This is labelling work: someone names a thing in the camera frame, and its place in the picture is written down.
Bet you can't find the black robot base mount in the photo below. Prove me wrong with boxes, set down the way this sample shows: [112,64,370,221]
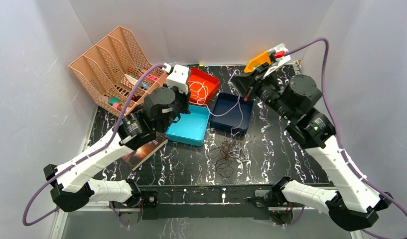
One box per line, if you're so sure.
[109,184,306,228]

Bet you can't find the peach plastic file organizer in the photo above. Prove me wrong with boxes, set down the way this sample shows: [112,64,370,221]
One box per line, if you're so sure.
[69,26,152,113]

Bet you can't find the cyan square tray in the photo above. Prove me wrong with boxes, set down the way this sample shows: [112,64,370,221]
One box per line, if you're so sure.
[165,105,210,146]

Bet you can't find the white thin cable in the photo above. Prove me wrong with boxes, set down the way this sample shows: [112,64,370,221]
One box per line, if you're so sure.
[188,81,212,106]

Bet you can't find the pink marker in organizer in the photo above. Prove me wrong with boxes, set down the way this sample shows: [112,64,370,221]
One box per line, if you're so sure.
[139,68,158,81]

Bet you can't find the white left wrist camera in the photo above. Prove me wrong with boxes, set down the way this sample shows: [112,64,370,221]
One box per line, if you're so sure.
[166,64,191,95]

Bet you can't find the red square tray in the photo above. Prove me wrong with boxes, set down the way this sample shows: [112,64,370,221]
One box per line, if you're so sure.
[188,68,220,106]

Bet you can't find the green pink tape rolls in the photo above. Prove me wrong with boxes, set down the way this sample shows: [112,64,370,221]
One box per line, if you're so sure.
[107,97,125,116]

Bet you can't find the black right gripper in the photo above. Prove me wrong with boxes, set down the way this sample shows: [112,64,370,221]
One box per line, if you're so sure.
[229,62,295,121]

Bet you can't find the yellow plastic bin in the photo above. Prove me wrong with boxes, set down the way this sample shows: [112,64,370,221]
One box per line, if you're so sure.
[244,49,276,73]

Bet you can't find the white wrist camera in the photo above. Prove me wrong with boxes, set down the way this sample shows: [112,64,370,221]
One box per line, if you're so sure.
[166,64,191,95]
[263,43,291,79]

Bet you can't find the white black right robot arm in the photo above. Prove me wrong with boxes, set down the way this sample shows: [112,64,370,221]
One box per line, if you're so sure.
[231,64,390,232]

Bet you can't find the brown thin cable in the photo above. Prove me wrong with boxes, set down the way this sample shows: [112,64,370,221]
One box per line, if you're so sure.
[209,139,245,180]

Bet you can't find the three days to see book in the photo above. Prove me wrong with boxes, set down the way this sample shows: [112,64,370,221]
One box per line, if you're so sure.
[121,132,168,171]

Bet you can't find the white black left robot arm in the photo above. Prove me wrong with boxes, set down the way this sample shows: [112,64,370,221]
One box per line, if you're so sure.
[44,85,191,212]

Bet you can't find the aluminium frame rail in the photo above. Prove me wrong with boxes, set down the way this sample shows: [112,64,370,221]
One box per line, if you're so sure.
[56,188,356,212]

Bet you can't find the navy blue square tray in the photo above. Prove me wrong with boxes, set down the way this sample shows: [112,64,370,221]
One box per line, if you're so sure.
[209,93,254,135]

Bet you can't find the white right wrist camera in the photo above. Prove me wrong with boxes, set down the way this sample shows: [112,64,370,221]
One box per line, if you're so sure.
[263,43,291,79]

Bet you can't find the white box in organizer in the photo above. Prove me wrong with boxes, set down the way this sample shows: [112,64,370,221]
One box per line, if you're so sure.
[125,74,141,88]

